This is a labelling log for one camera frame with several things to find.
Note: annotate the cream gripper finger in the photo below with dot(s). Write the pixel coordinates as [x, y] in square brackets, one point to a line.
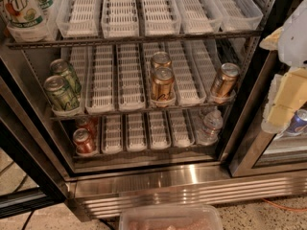
[287, 94]
[270, 42]

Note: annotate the orange can shelf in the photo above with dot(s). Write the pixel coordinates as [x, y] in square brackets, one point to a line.
[225, 80]
[162, 85]
[161, 59]

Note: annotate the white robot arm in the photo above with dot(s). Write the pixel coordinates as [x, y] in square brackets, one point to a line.
[292, 43]

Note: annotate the blue can right compartment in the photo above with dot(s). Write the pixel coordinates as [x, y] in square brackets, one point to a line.
[298, 122]

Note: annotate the stainless steel fridge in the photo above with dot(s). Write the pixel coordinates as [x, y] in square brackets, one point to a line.
[148, 155]

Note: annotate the rear red can bottom shelf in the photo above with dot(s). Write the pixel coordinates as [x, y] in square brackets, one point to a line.
[88, 123]

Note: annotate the red can shelf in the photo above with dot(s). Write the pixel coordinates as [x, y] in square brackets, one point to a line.
[83, 141]
[88, 123]

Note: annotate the front red can bottom shelf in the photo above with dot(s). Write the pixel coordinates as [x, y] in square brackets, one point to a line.
[83, 141]

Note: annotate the rear green can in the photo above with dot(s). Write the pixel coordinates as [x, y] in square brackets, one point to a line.
[65, 69]

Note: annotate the green can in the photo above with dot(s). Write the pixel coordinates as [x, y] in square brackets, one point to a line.
[60, 93]
[65, 69]

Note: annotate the front green can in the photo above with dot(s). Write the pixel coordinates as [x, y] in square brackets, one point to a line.
[60, 93]

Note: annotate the open fridge door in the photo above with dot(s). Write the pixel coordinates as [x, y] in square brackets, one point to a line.
[23, 143]

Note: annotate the clear water bottle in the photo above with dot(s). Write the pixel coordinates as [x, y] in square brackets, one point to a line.
[211, 125]

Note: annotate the clear plastic container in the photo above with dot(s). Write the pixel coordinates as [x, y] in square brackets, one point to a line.
[171, 217]

